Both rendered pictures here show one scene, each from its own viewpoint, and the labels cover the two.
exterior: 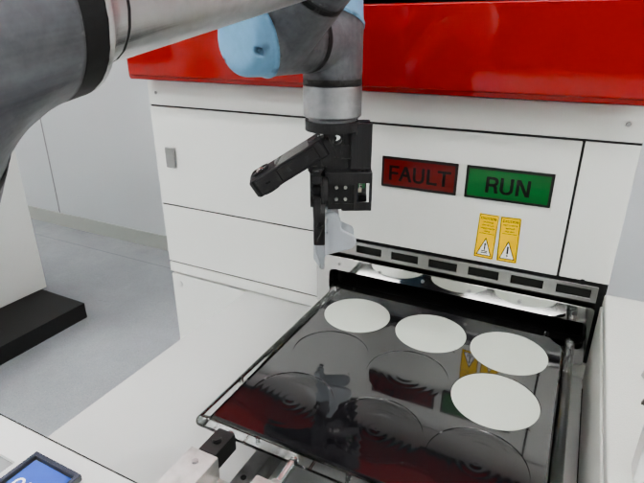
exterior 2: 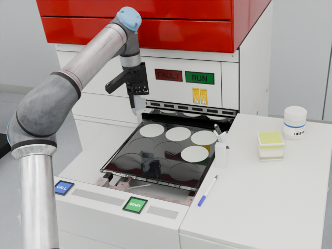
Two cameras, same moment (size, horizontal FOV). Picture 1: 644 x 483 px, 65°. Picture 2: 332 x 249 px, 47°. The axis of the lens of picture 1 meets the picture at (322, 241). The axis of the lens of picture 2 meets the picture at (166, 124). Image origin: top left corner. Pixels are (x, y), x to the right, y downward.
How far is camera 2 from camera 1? 0.77 m
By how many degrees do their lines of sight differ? 9
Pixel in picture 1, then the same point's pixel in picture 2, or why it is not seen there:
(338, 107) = (132, 62)
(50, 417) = (16, 196)
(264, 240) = (113, 103)
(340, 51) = (130, 46)
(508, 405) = (198, 154)
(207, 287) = (91, 124)
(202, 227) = (86, 99)
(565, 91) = (207, 49)
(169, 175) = not seen: hidden behind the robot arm
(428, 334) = (177, 134)
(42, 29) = (73, 99)
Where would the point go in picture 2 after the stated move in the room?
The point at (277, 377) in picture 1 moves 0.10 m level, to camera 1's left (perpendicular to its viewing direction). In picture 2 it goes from (124, 155) to (97, 158)
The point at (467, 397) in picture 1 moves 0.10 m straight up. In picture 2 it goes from (186, 153) to (184, 131)
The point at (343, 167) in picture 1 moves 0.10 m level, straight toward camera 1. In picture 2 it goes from (137, 80) to (136, 92)
